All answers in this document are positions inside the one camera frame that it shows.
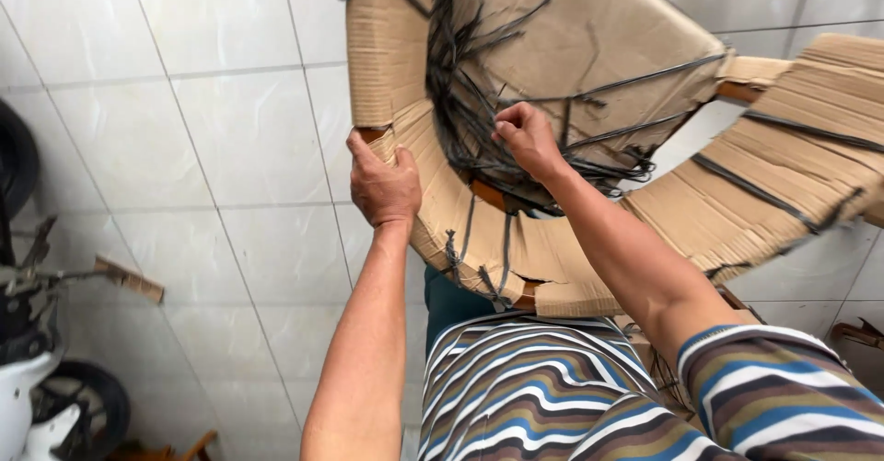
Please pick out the brown cardboard scrap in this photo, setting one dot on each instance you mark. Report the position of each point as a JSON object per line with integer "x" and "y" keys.
{"x": 129, "y": 279}

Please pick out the person's left fingers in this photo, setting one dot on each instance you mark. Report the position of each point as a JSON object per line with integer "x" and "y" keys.
{"x": 360, "y": 151}

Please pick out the person's right fingers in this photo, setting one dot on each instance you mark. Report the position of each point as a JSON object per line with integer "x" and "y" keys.
{"x": 510, "y": 124}

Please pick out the black tyre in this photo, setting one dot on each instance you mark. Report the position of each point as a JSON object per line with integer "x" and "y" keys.
{"x": 17, "y": 160}

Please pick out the brown wooden piece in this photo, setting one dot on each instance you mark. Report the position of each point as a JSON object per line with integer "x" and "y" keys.
{"x": 860, "y": 334}

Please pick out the brown wooden stool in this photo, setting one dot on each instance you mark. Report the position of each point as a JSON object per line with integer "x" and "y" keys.
{"x": 166, "y": 449}

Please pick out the white motor scooter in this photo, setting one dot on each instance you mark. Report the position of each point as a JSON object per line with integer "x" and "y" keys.
{"x": 31, "y": 371}

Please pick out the striped shirt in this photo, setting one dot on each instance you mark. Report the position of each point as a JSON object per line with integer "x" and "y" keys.
{"x": 552, "y": 399}

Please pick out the cardboard-wrapped wooden chair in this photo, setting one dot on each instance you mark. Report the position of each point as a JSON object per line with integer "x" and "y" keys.
{"x": 594, "y": 53}

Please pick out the person's right hand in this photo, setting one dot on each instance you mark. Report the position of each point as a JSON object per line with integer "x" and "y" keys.
{"x": 533, "y": 144}

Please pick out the person's left hand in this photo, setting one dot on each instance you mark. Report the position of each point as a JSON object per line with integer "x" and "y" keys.
{"x": 383, "y": 191}

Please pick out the teal trousers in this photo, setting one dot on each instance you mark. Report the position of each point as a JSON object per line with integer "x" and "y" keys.
{"x": 449, "y": 302}

